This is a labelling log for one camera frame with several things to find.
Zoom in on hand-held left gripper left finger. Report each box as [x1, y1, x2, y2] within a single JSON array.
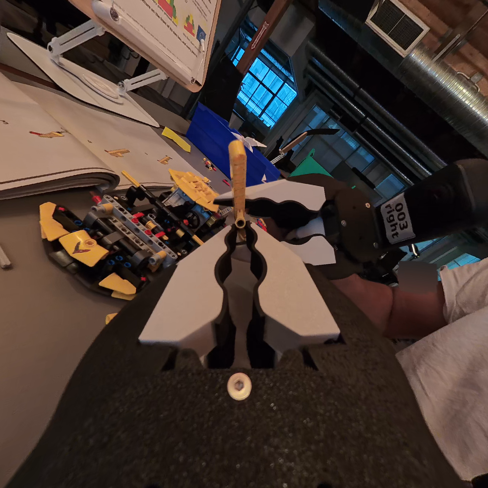
[[139, 224, 234, 368]]

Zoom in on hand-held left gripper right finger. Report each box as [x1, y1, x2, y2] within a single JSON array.
[[246, 222, 341, 368]]

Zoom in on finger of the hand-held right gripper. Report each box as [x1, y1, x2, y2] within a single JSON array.
[[213, 179, 328, 229], [281, 222, 338, 265]]

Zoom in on long yellow holed beam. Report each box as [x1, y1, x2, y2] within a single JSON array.
[[229, 140, 248, 223]]

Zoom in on grey desk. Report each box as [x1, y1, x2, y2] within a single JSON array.
[[0, 63, 237, 485]]

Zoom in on person's right hand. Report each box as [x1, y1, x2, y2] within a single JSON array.
[[332, 275, 395, 332]]

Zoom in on wooden stick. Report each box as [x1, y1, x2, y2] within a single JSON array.
[[270, 128, 340, 164]]

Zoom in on crumpled white paper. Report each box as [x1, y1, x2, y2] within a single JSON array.
[[233, 133, 267, 150]]

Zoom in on partly built yellow toy car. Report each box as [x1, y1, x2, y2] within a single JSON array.
[[39, 169, 234, 302]]

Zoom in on blue storage bin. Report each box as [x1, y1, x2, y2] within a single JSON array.
[[186, 102, 281, 183]]

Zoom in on yellow paper scrap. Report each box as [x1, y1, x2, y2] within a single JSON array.
[[161, 127, 191, 153]]

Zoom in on open instruction booklet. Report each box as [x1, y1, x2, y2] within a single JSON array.
[[0, 72, 206, 201]]

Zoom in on printed instruction sheet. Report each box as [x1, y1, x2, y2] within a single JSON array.
[[111, 0, 214, 82]]

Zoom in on white ceiling air vent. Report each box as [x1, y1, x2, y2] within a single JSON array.
[[365, 0, 431, 58]]

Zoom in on silver ventilation duct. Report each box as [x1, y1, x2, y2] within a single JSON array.
[[398, 42, 488, 159]]

